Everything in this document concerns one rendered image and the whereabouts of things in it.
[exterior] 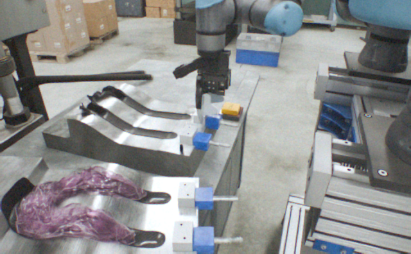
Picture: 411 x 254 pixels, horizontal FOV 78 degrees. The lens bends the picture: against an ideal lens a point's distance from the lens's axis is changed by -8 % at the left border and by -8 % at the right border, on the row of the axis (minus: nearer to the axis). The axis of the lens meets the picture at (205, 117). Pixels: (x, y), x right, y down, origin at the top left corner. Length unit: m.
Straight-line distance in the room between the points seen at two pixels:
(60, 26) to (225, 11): 3.97
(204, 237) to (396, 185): 0.34
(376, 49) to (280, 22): 0.44
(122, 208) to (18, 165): 0.29
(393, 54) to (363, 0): 0.75
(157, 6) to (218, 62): 6.88
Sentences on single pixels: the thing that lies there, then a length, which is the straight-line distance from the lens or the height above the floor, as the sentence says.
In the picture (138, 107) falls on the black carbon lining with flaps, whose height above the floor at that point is 0.89.
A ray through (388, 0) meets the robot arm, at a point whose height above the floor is 1.30.
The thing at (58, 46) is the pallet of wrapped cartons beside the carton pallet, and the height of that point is 0.24.
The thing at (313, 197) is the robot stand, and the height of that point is 0.93.
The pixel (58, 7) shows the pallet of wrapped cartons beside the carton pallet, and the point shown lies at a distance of 4.49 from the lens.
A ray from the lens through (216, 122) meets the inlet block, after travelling 0.80.
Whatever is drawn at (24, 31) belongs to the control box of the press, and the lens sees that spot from 1.38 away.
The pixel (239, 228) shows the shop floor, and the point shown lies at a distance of 1.67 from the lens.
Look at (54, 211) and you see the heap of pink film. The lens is 0.61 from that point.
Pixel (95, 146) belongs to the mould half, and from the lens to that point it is 0.84.
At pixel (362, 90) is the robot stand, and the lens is 0.99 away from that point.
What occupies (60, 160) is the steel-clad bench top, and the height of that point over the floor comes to 0.80.
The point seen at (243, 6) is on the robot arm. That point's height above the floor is 1.22.
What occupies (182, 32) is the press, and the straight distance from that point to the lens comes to 4.92.
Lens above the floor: 1.32
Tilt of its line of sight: 30 degrees down
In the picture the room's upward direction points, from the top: straight up
